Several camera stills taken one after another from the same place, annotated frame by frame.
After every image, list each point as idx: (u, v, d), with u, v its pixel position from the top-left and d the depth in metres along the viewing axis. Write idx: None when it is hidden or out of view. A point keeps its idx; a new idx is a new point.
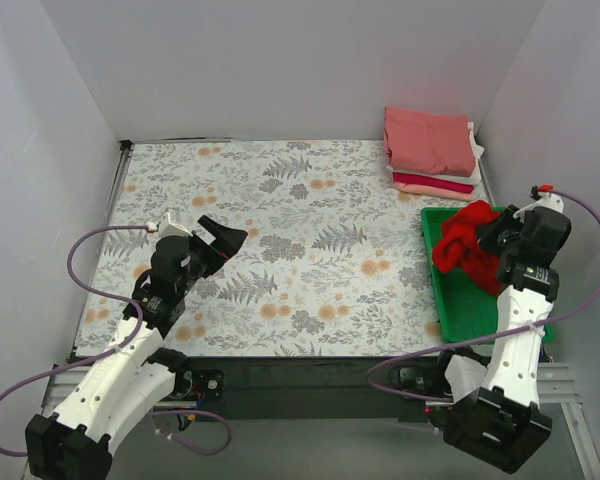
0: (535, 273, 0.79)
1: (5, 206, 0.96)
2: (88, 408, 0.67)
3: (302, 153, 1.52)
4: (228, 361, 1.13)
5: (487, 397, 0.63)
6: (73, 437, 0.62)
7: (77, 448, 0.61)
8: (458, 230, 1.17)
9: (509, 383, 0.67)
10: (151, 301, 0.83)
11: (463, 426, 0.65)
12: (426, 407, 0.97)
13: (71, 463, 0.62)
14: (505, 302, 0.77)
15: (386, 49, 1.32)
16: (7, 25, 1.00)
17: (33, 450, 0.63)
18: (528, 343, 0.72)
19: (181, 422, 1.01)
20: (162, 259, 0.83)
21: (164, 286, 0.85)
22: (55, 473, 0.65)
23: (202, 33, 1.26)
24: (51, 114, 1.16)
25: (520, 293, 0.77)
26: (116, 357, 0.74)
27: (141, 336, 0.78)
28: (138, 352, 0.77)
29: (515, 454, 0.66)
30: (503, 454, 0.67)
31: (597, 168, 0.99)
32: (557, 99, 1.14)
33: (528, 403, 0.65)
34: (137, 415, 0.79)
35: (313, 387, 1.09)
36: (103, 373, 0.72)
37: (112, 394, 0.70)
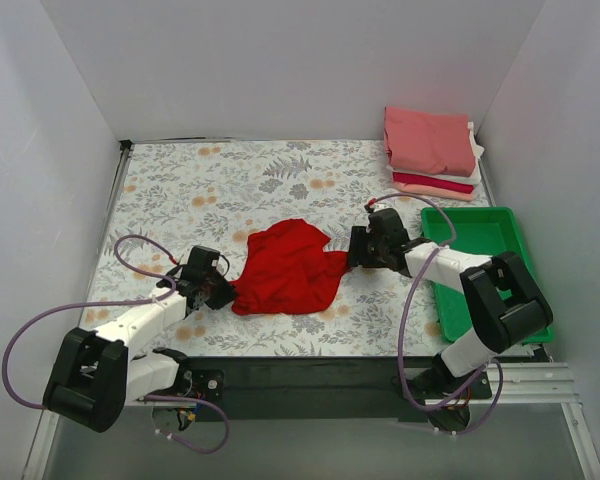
0: (407, 243, 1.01)
1: (6, 206, 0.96)
2: (125, 333, 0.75)
3: (302, 153, 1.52)
4: (228, 360, 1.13)
5: (471, 272, 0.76)
6: (111, 348, 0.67)
7: (113, 357, 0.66)
8: (299, 287, 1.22)
9: (467, 263, 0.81)
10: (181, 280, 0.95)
11: (487, 301, 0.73)
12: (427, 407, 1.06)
13: (101, 375, 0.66)
14: (415, 262, 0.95)
15: (385, 49, 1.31)
16: (7, 25, 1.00)
17: (61, 363, 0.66)
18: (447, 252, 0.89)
19: (181, 422, 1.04)
20: (198, 252, 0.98)
21: (192, 275, 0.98)
22: (67, 401, 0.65)
23: (202, 33, 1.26)
24: (50, 111, 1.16)
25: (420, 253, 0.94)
26: (151, 305, 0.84)
27: (174, 297, 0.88)
28: (171, 308, 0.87)
29: (533, 293, 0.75)
30: (531, 302, 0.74)
31: (597, 168, 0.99)
32: (556, 100, 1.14)
33: (490, 260, 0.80)
34: (142, 387, 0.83)
35: (313, 387, 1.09)
36: (139, 313, 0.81)
37: (142, 331, 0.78)
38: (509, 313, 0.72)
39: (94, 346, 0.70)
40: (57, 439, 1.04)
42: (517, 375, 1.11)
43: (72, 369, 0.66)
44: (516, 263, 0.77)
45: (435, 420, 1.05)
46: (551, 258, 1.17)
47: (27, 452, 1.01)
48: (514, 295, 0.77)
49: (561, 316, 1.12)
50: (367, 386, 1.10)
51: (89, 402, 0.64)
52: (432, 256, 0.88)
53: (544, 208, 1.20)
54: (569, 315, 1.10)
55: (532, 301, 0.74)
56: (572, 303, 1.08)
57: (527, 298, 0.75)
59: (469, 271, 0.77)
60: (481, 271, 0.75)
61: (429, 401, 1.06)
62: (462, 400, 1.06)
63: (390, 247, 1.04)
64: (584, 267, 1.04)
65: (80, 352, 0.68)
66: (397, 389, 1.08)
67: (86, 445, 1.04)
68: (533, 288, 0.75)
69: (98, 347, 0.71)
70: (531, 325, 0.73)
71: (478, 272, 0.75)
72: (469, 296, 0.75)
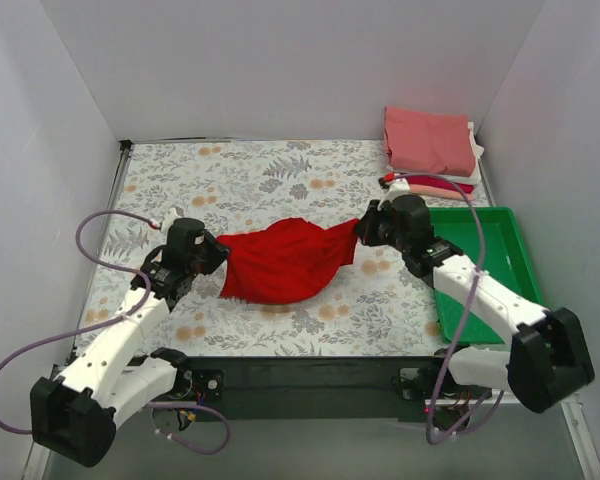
0: (434, 250, 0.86)
1: (6, 206, 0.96)
2: (94, 373, 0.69)
3: (302, 153, 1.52)
4: (228, 361, 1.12)
5: (528, 334, 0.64)
6: (79, 401, 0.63)
7: (81, 411, 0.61)
8: (293, 276, 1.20)
9: (518, 315, 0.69)
10: (159, 273, 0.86)
11: (541, 370, 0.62)
12: (428, 407, 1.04)
13: (76, 428, 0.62)
14: (447, 283, 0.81)
15: (386, 49, 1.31)
16: (7, 25, 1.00)
17: (36, 414, 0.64)
18: (488, 282, 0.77)
19: (181, 422, 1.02)
20: (175, 231, 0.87)
21: (175, 257, 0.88)
22: (57, 440, 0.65)
23: (202, 33, 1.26)
24: (50, 111, 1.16)
25: (446, 265, 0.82)
26: (123, 324, 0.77)
27: (148, 305, 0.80)
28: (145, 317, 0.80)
29: (583, 359, 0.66)
30: (579, 368, 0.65)
31: (597, 168, 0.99)
32: (556, 100, 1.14)
33: (543, 313, 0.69)
34: (140, 399, 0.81)
35: (314, 386, 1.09)
36: (109, 340, 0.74)
37: (117, 360, 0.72)
38: (558, 379, 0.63)
39: (65, 395, 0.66)
40: None
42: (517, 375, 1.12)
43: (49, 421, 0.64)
44: (571, 324, 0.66)
45: (436, 420, 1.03)
46: (551, 258, 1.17)
47: (27, 452, 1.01)
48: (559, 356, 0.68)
49: None
50: (366, 386, 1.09)
51: (75, 446, 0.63)
52: (471, 292, 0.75)
53: (544, 208, 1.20)
54: None
55: (580, 367, 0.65)
56: (572, 303, 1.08)
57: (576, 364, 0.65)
59: (524, 330, 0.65)
60: (533, 332, 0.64)
61: (430, 401, 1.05)
62: (462, 400, 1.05)
63: (413, 250, 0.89)
64: (584, 267, 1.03)
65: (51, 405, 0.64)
66: (397, 389, 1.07)
67: None
68: (583, 353, 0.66)
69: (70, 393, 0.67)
70: (573, 391, 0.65)
71: (537, 336, 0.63)
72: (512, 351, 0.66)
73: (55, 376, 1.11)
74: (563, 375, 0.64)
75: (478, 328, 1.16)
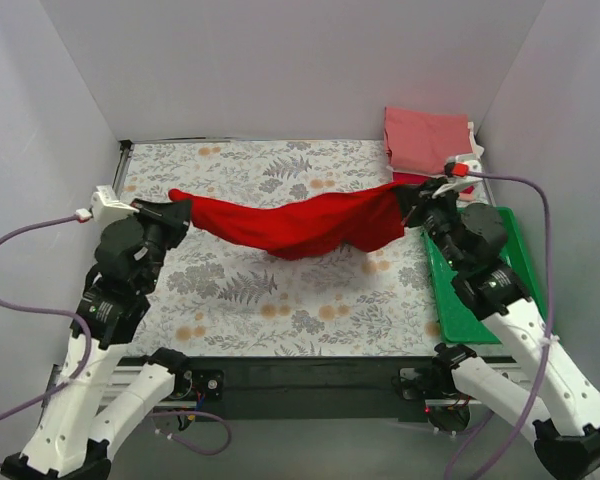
0: (498, 282, 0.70)
1: (5, 205, 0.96)
2: (54, 451, 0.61)
3: (302, 153, 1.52)
4: (228, 361, 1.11)
5: (592, 443, 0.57)
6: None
7: None
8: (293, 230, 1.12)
9: (584, 413, 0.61)
10: (102, 307, 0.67)
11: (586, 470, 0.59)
12: (427, 406, 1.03)
13: None
14: (511, 337, 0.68)
15: (386, 48, 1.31)
16: (7, 25, 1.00)
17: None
18: (557, 354, 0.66)
19: (181, 422, 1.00)
20: (103, 258, 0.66)
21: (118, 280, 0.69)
22: None
23: (203, 33, 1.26)
24: (50, 111, 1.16)
25: (510, 315, 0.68)
26: (70, 390, 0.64)
27: (95, 361, 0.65)
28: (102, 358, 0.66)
29: None
30: None
31: (597, 167, 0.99)
32: (557, 100, 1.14)
33: None
34: (138, 416, 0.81)
35: (314, 387, 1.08)
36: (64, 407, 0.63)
37: (80, 425, 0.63)
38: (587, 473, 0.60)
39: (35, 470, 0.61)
40: None
42: (517, 375, 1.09)
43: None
44: None
45: (435, 420, 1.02)
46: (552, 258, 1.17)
47: None
48: None
49: (562, 316, 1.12)
50: (366, 386, 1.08)
51: None
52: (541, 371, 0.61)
53: (545, 208, 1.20)
54: (569, 316, 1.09)
55: None
56: (573, 303, 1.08)
57: None
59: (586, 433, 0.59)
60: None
61: (429, 401, 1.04)
62: (462, 400, 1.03)
63: (471, 277, 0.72)
64: (585, 267, 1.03)
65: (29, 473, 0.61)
66: (397, 389, 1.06)
67: None
68: None
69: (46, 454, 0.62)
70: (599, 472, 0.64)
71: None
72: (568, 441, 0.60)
73: (55, 376, 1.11)
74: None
75: (477, 327, 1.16)
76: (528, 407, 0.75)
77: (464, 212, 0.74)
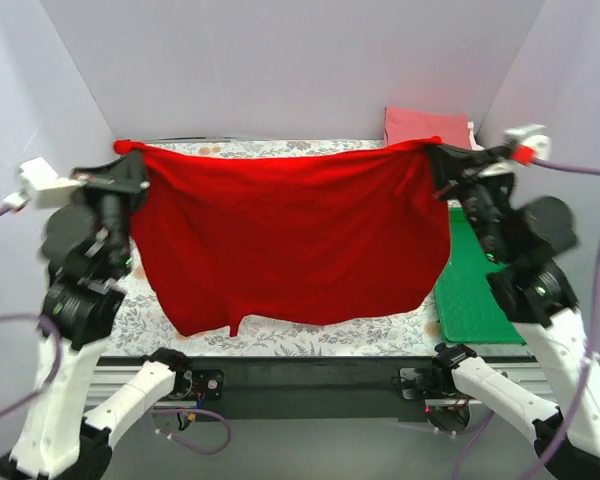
0: (546, 288, 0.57)
1: (5, 205, 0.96)
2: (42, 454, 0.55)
3: (302, 153, 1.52)
4: (228, 361, 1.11)
5: None
6: None
7: None
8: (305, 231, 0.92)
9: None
10: (66, 303, 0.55)
11: None
12: (427, 406, 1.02)
13: None
14: (546, 348, 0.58)
15: (386, 48, 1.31)
16: (7, 24, 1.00)
17: None
18: (593, 374, 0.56)
19: (181, 422, 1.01)
20: (50, 261, 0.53)
21: (73, 277, 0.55)
22: None
23: (203, 33, 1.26)
24: (50, 111, 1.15)
25: (552, 330, 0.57)
26: (50, 391, 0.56)
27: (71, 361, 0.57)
28: (79, 354, 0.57)
29: None
30: None
31: (598, 165, 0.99)
32: (557, 98, 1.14)
33: None
34: (138, 409, 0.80)
35: (314, 386, 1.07)
36: (44, 408, 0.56)
37: (66, 423, 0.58)
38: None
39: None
40: None
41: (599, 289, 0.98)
42: (517, 375, 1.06)
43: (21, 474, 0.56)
44: None
45: (436, 420, 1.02)
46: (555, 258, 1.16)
47: None
48: None
49: None
50: (368, 385, 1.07)
51: None
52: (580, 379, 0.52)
53: None
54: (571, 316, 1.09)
55: None
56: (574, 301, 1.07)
57: None
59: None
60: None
61: (429, 401, 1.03)
62: (462, 400, 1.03)
63: (516, 277, 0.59)
64: (585, 267, 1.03)
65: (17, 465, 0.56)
66: (397, 389, 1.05)
67: None
68: None
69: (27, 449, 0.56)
70: None
71: None
72: (585, 462, 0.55)
73: None
74: None
75: (480, 327, 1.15)
76: (529, 405, 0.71)
77: (530, 207, 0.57)
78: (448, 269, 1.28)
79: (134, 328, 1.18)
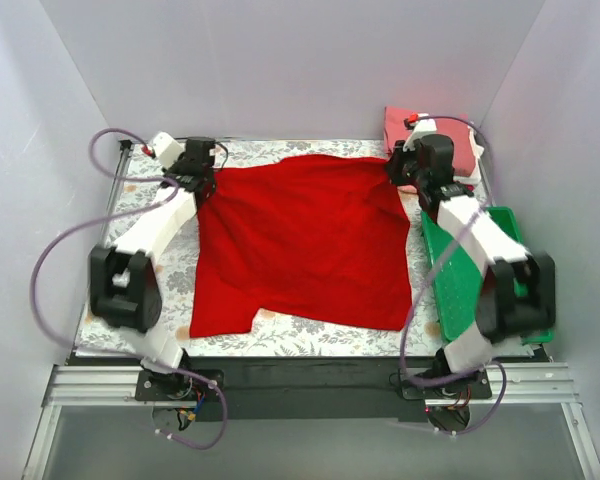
0: (447, 190, 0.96)
1: (5, 205, 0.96)
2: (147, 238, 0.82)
3: (302, 153, 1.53)
4: (228, 361, 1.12)
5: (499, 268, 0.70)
6: (137, 257, 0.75)
7: (141, 265, 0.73)
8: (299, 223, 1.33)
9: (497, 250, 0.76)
10: (185, 179, 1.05)
11: (501, 297, 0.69)
12: (427, 406, 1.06)
13: (132, 285, 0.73)
14: (448, 215, 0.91)
15: (385, 48, 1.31)
16: (6, 24, 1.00)
17: (94, 279, 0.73)
18: (483, 226, 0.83)
19: (182, 422, 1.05)
20: (189, 146, 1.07)
21: (192, 169, 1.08)
22: (109, 310, 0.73)
23: (202, 33, 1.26)
24: (49, 110, 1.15)
25: (451, 203, 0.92)
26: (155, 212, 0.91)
27: (180, 200, 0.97)
28: (177, 211, 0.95)
29: (548, 304, 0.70)
30: (541, 312, 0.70)
31: (597, 165, 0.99)
32: (557, 98, 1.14)
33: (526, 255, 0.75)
34: (161, 343, 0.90)
35: (313, 386, 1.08)
36: (152, 221, 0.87)
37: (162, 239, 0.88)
38: (518, 316, 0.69)
39: (117, 262, 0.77)
40: (58, 438, 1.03)
41: (599, 289, 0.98)
42: (517, 375, 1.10)
43: (106, 282, 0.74)
44: (548, 274, 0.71)
45: (435, 420, 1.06)
46: (555, 257, 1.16)
47: (27, 452, 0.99)
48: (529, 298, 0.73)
49: (564, 317, 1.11)
50: (367, 385, 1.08)
51: (131, 307, 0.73)
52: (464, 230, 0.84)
53: (544, 207, 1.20)
54: (571, 315, 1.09)
55: (545, 315, 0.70)
56: (573, 301, 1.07)
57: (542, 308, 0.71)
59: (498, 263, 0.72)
60: (508, 268, 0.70)
61: (429, 401, 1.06)
62: (462, 400, 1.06)
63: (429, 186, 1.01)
64: (584, 267, 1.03)
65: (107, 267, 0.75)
66: (397, 389, 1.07)
67: (84, 445, 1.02)
68: (550, 299, 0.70)
69: (123, 257, 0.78)
70: (533, 329, 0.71)
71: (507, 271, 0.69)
72: (489, 280, 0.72)
73: (55, 376, 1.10)
74: (524, 314, 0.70)
75: None
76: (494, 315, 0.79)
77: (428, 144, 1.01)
78: (448, 268, 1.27)
79: None
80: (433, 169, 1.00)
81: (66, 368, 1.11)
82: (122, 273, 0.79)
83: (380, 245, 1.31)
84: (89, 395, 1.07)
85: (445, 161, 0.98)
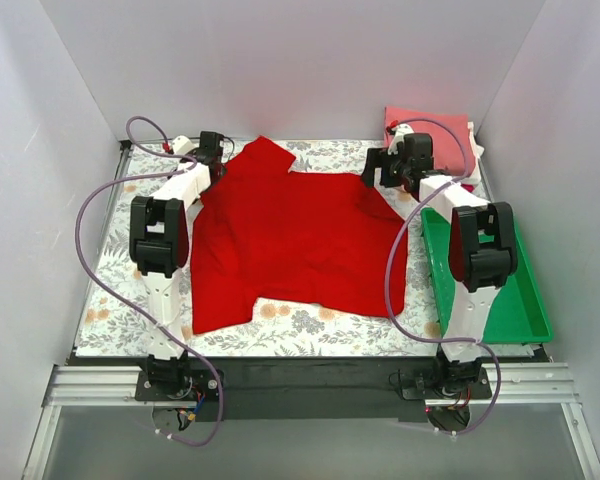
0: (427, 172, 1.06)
1: (5, 206, 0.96)
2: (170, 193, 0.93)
3: (302, 153, 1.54)
4: (228, 362, 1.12)
5: (462, 210, 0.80)
6: (171, 203, 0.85)
7: (176, 207, 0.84)
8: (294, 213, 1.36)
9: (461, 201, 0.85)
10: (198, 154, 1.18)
11: (465, 238, 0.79)
12: (427, 407, 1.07)
13: (168, 225, 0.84)
14: (426, 189, 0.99)
15: (386, 48, 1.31)
16: (6, 25, 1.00)
17: (135, 221, 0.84)
18: (455, 189, 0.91)
19: (182, 421, 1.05)
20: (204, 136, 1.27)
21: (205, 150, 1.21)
22: (148, 249, 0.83)
23: (203, 33, 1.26)
24: (49, 110, 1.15)
25: (430, 180, 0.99)
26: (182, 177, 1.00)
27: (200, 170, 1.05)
28: (198, 178, 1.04)
29: (509, 243, 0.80)
30: (504, 251, 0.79)
31: (597, 165, 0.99)
32: (557, 99, 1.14)
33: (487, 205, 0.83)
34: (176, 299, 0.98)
35: (313, 386, 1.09)
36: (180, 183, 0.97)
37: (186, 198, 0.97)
38: (482, 255, 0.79)
39: (153, 211, 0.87)
40: (58, 439, 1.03)
41: (598, 288, 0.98)
42: (516, 375, 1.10)
43: (144, 227, 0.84)
44: (504, 214, 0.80)
45: (436, 420, 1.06)
46: (554, 256, 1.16)
47: (27, 452, 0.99)
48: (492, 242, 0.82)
49: (564, 317, 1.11)
50: (367, 385, 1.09)
51: (166, 248, 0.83)
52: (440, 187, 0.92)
53: (543, 207, 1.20)
54: (570, 315, 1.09)
55: (506, 253, 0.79)
56: (573, 300, 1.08)
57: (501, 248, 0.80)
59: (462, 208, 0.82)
60: (471, 212, 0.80)
61: (429, 401, 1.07)
62: (462, 400, 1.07)
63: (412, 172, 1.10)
64: (584, 267, 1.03)
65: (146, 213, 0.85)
66: (397, 389, 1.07)
67: (84, 445, 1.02)
68: (511, 238, 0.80)
69: (158, 207, 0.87)
70: (497, 268, 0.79)
71: (467, 212, 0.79)
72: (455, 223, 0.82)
73: (55, 376, 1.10)
74: (487, 252, 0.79)
75: None
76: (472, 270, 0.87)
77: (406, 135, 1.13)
78: (447, 269, 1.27)
79: (134, 329, 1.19)
80: (414, 157, 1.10)
81: (66, 368, 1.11)
82: (156, 221, 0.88)
83: (380, 243, 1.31)
84: (89, 396, 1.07)
85: (424, 149, 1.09)
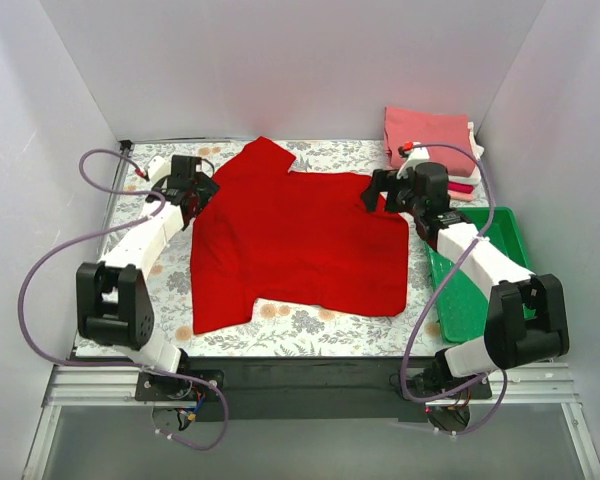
0: (444, 217, 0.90)
1: (4, 205, 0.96)
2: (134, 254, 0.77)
3: (302, 153, 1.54)
4: (228, 361, 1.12)
5: (504, 291, 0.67)
6: (126, 272, 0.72)
7: (132, 278, 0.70)
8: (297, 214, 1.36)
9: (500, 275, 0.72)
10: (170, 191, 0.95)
11: (510, 326, 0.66)
12: (427, 407, 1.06)
13: (123, 297, 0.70)
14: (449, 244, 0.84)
15: (385, 48, 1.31)
16: (5, 25, 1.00)
17: (84, 296, 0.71)
18: (481, 246, 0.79)
19: (182, 422, 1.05)
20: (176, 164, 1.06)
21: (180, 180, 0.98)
22: (100, 328, 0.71)
23: (202, 34, 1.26)
24: (48, 109, 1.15)
25: (449, 231, 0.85)
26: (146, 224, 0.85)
27: (169, 212, 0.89)
28: (166, 223, 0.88)
29: (559, 325, 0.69)
30: (552, 334, 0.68)
31: (597, 165, 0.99)
32: (557, 98, 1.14)
33: (530, 277, 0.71)
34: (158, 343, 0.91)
35: (313, 386, 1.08)
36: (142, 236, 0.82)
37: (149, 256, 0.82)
38: (528, 340, 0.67)
39: (106, 278, 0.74)
40: (58, 439, 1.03)
41: (599, 288, 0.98)
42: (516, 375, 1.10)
43: (95, 298, 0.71)
44: (552, 291, 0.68)
45: (436, 420, 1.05)
46: (554, 257, 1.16)
47: (27, 452, 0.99)
48: (536, 320, 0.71)
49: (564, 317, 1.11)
50: (367, 385, 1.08)
51: (122, 324, 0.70)
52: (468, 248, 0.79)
53: (543, 207, 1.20)
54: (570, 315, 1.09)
55: (553, 335, 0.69)
56: (573, 301, 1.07)
57: (548, 330, 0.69)
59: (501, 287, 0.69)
60: (515, 290, 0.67)
61: (429, 401, 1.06)
62: (462, 400, 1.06)
63: (424, 215, 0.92)
64: (584, 267, 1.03)
65: (96, 282, 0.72)
66: (397, 389, 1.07)
67: (84, 445, 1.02)
68: (560, 318, 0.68)
69: (112, 274, 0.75)
70: (545, 354, 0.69)
71: (515, 294, 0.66)
72: (493, 304, 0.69)
73: (55, 376, 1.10)
74: (533, 337, 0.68)
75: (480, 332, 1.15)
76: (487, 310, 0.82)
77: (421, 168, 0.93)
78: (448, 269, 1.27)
79: None
80: (428, 198, 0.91)
81: (66, 368, 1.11)
82: (111, 287, 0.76)
83: (381, 240, 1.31)
84: (89, 396, 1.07)
85: (440, 188, 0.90)
